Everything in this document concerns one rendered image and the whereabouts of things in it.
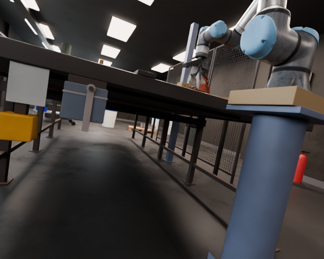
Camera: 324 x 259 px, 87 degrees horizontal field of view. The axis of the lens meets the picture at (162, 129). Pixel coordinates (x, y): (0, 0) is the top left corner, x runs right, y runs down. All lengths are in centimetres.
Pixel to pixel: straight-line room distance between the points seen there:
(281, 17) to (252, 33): 8
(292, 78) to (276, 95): 13
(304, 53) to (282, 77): 9
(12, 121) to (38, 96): 10
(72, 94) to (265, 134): 66
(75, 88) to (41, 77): 10
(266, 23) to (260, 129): 33
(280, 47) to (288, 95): 17
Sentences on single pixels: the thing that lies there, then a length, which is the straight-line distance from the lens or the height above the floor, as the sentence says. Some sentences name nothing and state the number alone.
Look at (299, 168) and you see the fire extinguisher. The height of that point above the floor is 32.
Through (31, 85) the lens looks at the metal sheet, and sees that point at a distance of 68.
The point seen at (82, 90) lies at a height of 81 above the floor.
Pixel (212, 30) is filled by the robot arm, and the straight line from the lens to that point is 104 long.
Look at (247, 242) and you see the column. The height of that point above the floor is 39.
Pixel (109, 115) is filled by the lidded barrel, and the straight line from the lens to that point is 652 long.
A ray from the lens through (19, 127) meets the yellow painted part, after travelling 67.
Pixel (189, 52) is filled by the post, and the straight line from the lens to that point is 318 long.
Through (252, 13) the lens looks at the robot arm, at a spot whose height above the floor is 133.
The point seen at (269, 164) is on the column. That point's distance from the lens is 69.
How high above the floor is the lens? 78
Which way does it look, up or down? 4 degrees down
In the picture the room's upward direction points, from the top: 11 degrees clockwise
